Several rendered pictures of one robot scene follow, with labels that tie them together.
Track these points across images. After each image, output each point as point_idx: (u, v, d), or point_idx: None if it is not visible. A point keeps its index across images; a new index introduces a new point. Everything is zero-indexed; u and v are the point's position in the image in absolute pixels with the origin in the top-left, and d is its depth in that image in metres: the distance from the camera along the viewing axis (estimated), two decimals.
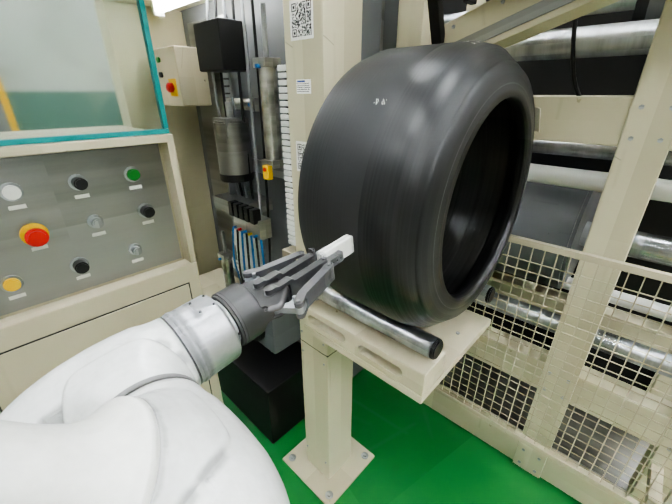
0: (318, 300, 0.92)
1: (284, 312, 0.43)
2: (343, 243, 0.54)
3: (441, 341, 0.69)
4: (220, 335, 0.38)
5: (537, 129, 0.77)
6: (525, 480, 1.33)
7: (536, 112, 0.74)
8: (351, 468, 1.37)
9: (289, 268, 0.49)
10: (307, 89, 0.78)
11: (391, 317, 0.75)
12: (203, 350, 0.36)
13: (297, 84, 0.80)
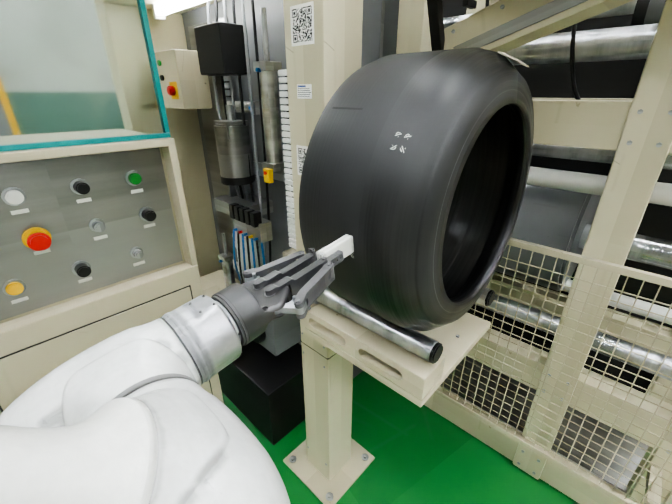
0: (319, 303, 0.92)
1: (284, 312, 0.43)
2: (343, 243, 0.54)
3: (433, 355, 0.68)
4: (220, 335, 0.38)
5: (525, 66, 0.60)
6: (525, 482, 1.34)
7: (515, 58, 0.58)
8: (352, 469, 1.37)
9: (289, 268, 0.49)
10: (308, 94, 0.79)
11: (384, 335, 0.75)
12: (203, 350, 0.36)
13: (298, 89, 0.81)
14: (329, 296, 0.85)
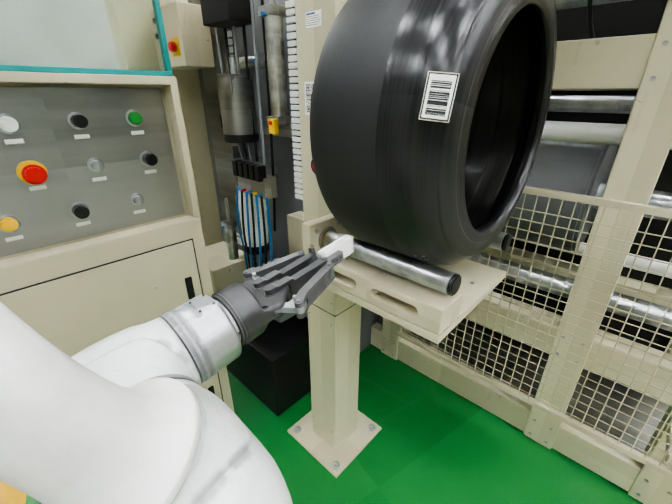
0: None
1: (284, 312, 0.43)
2: (343, 243, 0.54)
3: (450, 291, 0.64)
4: (220, 334, 0.38)
5: (455, 78, 0.44)
6: (536, 451, 1.30)
7: (442, 111, 0.45)
8: (358, 439, 1.33)
9: (289, 268, 0.49)
10: (317, 21, 0.75)
11: (399, 276, 0.72)
12: (203, 349, 0.36)
13: (307, 18, 0.77)
14: None
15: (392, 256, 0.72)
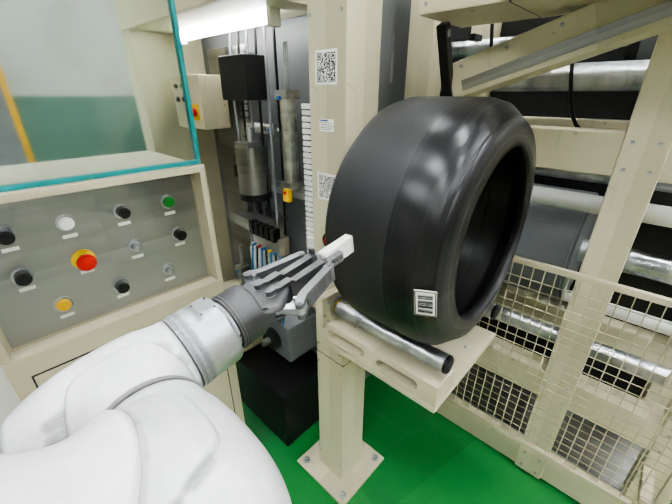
0: (337, 316, 1.00)
1: (285, 313, 0.43)
2: (343, 243, 0.54)
3: (446, 373, 0.77)
4: (221, 337, 0.38)
5: (434, 294, 0.60)
6: (526, 481, 1.42)
7: (430, 311, 0.62)
8: (362, 469, 1.45)
9: (289, 269, 0.49)
10: (330, 128, 0.87)
11: None
12: (205, 353, 0.36)
13: (320, 123, 0.88)
14: (347, 320, 0.94)
15: (392, 340, 0.84)
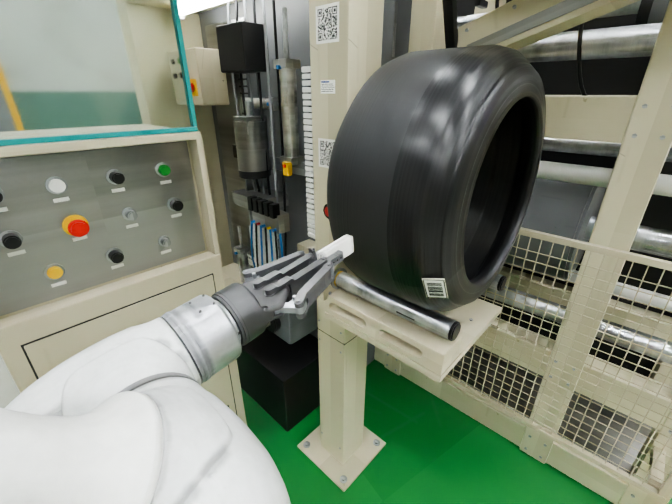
0: (338, 289, 0.97)
1: (284, 312, 0.43)
2: (343, 243, 0.54)
3: (459, 325, 0.75)
4: (220, 335, 0.38)
5: (442, 280, 0.61)
6: (531, 466, 1.38)
7: (441, 294, 0.64)
8: (364, 454, 1.42)
9: (289, 268, 0.49)
10: (331, 89, 0.84)
11: (413, 302, 0.81)
12: (203, 350, 0.36)
13: (321, 84, 0.85)
14: None
15: None
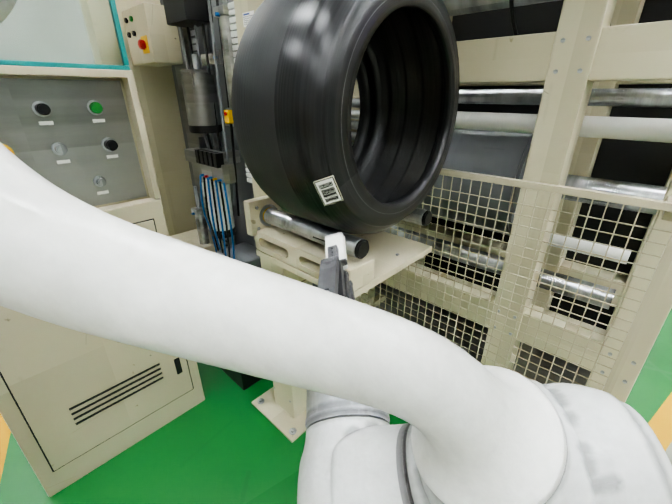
0: (269, 226, 0.98)
1: None
2: (326, 246, 0.55)
3: (368, 244, 0.76)
4: None
5: (332, 178, 0.63)
6: None
7: (336, 197, 0.66)
8: None
9: None
10: None
11: (330, 227, 0.83)
12: (318, 407, 0.35)
13: (243, 18, 0.87)
14: None
15: None
